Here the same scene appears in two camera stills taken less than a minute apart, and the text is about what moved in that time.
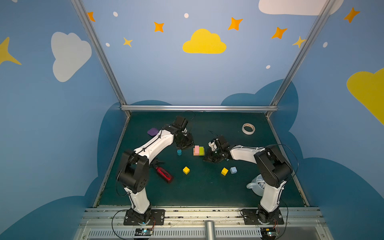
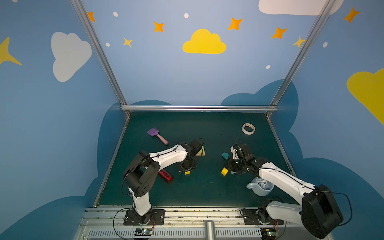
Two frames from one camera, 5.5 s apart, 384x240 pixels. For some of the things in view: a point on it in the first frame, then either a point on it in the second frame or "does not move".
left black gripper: x=184 y=141 → x=187 y=164
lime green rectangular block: x=201 y=150 does not move
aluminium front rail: x=109 y=223 does not move
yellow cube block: x=224 y=171 does not move
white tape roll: x=248 y=132 does not move
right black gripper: x=214 y=154 → x=235 y=163
